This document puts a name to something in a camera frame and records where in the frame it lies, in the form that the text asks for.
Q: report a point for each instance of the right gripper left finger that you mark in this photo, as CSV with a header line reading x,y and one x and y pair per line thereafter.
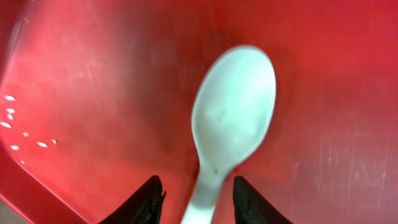
x,y
144,206

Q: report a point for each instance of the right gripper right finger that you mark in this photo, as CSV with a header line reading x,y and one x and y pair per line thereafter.
x,y
250,207

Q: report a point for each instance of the cream plastic spoon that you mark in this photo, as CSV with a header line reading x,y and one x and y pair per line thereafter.
x,y
231,115

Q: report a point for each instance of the red plastic serving tray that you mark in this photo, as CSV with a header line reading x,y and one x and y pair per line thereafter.
x,y
97,96

